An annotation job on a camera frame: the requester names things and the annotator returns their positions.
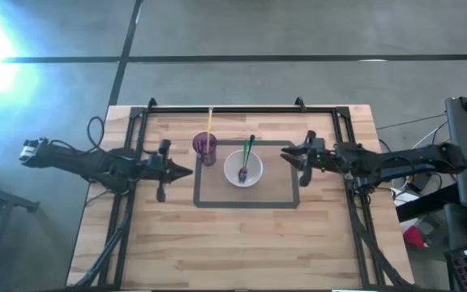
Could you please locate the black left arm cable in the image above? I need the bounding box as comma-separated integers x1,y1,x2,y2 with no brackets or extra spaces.
86,116,105,154

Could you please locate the white box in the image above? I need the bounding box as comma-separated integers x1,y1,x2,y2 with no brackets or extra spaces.
391,188,421,208

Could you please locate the black floor bar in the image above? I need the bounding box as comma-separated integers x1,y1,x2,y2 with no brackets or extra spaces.
395,186,461,222

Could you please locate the white cable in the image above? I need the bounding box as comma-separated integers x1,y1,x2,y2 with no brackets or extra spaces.
411,121,449,150

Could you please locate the purple translucent cup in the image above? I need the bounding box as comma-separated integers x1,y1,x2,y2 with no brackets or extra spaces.
192,131,218,167

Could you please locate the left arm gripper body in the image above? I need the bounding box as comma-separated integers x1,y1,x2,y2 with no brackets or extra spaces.
144,140,174,203

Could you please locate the purple fork with teal handle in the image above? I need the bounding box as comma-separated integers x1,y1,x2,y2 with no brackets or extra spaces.
238,134,256,183

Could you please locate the yellow straw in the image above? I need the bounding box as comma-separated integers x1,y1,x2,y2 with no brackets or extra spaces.
205,106,214,151

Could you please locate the tan mat with grey border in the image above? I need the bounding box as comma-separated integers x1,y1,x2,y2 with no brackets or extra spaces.
193,140,301,209

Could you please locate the black aluminium table frame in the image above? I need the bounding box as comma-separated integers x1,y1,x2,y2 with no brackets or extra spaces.
73,105,415,290

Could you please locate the white round bowl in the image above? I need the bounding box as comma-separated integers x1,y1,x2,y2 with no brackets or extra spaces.
223,149,264,188

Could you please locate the black stand leg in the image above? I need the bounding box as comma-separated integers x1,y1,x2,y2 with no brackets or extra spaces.
0,161,40,214

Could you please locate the red object on floor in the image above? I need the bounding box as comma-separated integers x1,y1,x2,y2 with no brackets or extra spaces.
402,225,427,249

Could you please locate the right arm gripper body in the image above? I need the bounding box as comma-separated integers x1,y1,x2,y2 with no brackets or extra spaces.
299,130,340,187

